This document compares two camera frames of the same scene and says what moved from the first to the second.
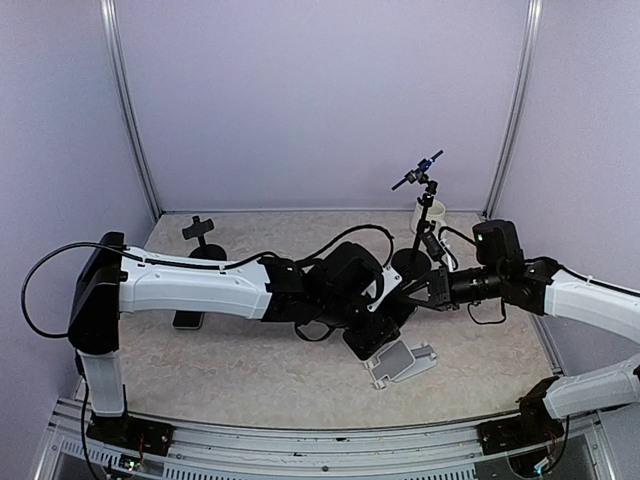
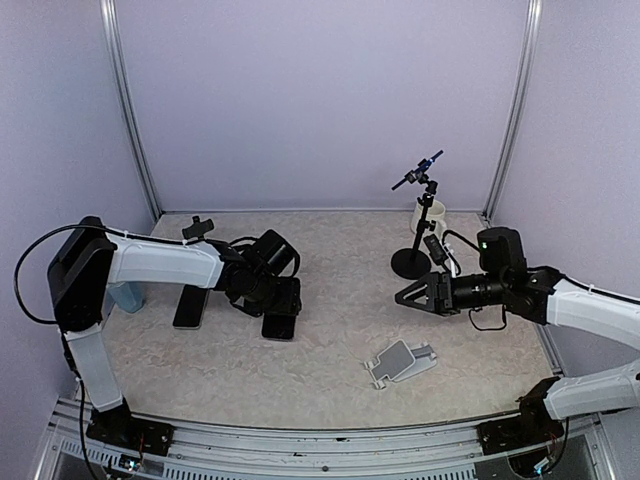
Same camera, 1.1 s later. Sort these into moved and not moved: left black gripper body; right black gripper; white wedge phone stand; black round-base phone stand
Moved: left black gripper body
Not moved: right black gripper; black round-base phone stand; white wedge phone stand
